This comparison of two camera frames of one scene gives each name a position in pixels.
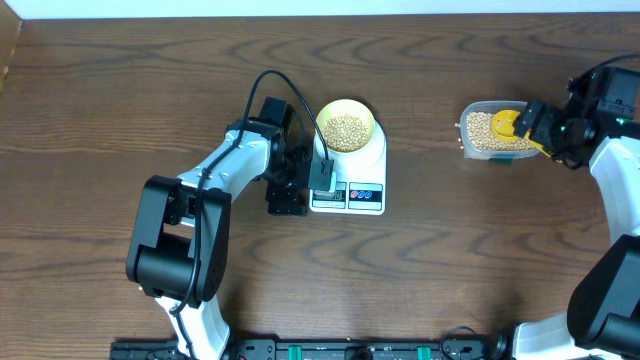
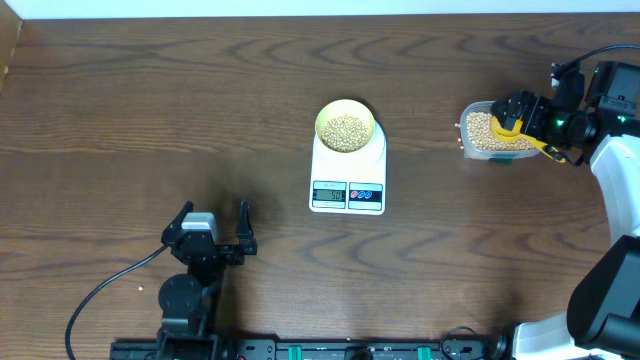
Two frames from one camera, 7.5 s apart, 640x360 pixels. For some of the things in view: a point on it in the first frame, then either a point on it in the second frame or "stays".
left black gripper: (281, 201) -> (245, 241)
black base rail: (341, 348) stays
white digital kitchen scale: (361, 177) stays
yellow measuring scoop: (503, 129) stays
